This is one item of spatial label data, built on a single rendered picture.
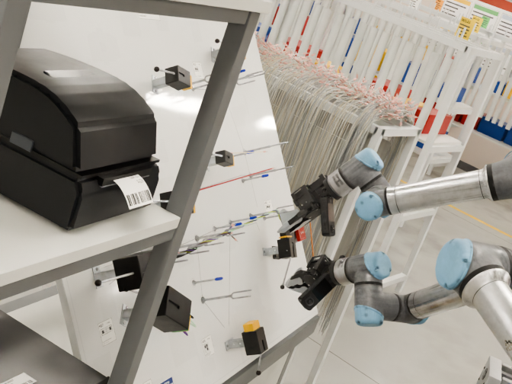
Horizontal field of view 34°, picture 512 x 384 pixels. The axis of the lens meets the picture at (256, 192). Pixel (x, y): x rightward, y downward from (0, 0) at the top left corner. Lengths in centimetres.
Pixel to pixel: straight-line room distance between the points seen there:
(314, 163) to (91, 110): 194
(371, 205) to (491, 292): 50
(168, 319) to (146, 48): 74
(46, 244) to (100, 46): 88
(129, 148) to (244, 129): 122
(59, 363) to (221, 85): 59
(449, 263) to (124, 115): 89
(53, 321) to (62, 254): 119
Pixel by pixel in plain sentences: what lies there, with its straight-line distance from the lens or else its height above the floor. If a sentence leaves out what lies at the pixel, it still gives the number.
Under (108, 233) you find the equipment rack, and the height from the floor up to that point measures 146.
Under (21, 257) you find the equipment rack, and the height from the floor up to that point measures 146.
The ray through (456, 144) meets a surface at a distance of 548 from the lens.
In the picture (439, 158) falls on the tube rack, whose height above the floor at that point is 64.
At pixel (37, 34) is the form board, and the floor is 160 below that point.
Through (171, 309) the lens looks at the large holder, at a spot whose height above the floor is 118.
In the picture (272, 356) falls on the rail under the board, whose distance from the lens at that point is 246.
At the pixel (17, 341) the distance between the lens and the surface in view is 161.
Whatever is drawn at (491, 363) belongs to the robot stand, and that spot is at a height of 112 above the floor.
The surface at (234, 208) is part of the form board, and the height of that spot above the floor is 121.
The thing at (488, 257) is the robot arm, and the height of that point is 147.
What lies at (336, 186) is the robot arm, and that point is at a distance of 237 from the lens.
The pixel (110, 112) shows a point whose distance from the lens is 129.
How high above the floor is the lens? 196
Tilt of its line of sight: 17 degrees down
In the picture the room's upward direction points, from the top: 20 degrees clockwise
